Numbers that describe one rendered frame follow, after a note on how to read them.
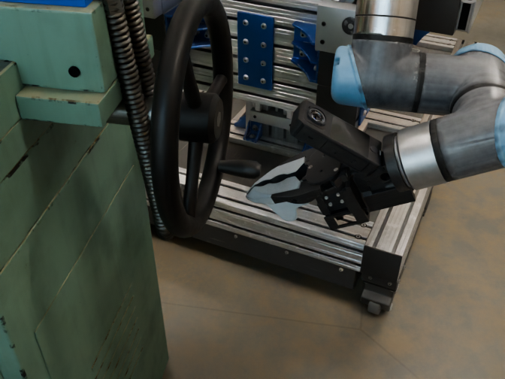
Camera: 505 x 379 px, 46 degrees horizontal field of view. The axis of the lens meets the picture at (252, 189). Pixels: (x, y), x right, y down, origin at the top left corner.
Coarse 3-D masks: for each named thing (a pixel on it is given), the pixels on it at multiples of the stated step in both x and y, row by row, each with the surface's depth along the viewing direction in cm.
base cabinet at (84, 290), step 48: (96, 144) 86; (96, 192) 88; (144, 192) 109; (48, 240) 75; (96, 240) 89; (144, 240) 111; (0, 288) 65; (48, 288) 76; (96, 288) 91; (144, 288) 115; (0, 336) 68; (48, 336) 77; (96, 336) 93; (144, 336) 118
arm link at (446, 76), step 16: (464, 48) 75; (480, 48) 74; (496, 48) 74; (432, 64) 72; (448, 64) 71; (464, 64) 71; (480, 64) 71; (496, 64) 71; (432, 80) 71; (448, 80) 71; (464, 80) 70; (480, 80) 69; (496, 80) 68; (432, 96) 72; (448, 96) 71; (416, 112) 75; (432, 112) 74; (448, 112) 73
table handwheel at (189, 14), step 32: (192, 0) 62; (192, 32) 60; (224, 32) 75; (160, 64) 58; (224, 64) 80; (160, 96) 57; (192, 96) 66; (224, 96) 82; (160, 128) 57; (192, 128) 69; (224, 128) 83; (160, 160) 58; (192, 160) 71; (160, 192) 60; (192, 192) 71; (192, 224) 69
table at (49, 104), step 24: (0, 72) 61; (0, 96) 61; (24, 96) 63; (48, 96) 63; (72, 96) 63; (96, 96) 63; (120, 96) 68; (0, 120) 61; (48, 120) 64; (72, 120) 64; (96, 120) 63
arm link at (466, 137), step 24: (480, 96) 66; (504, 96) 66; (432, 120) 68; (456, 120) 65; (480, 120) 64; (504, 120) 62; (456, 144) 65; (480, 144) 64; (504, 144) 63; (456, 168) 66; (480, 168) 65
